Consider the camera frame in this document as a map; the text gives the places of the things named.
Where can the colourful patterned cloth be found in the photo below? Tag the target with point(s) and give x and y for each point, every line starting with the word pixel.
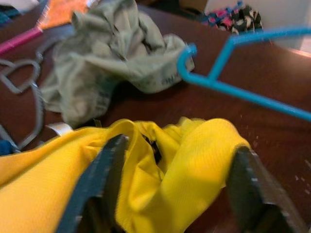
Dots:
pixel 238 19

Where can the pink hanger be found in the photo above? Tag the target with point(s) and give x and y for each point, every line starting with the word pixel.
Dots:
pixel 22 40

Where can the orange cloth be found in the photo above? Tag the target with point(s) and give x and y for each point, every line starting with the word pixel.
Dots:
pixel 60 14

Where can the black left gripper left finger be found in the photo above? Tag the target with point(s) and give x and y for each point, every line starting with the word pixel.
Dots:
pixel 97 184

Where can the blue plastic hanger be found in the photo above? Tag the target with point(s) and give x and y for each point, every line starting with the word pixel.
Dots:
pixel 243 93

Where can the teal cloth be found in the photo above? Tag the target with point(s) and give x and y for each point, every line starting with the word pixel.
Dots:
pixel 6 14

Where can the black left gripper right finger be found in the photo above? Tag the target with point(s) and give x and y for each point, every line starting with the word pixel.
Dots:
pixel 252 201

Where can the crumpled pale green garment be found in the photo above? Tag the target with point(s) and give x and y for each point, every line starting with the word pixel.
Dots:
pixel 97 72

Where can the yellow garment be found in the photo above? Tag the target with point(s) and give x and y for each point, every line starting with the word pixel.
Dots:
pixel 182 170

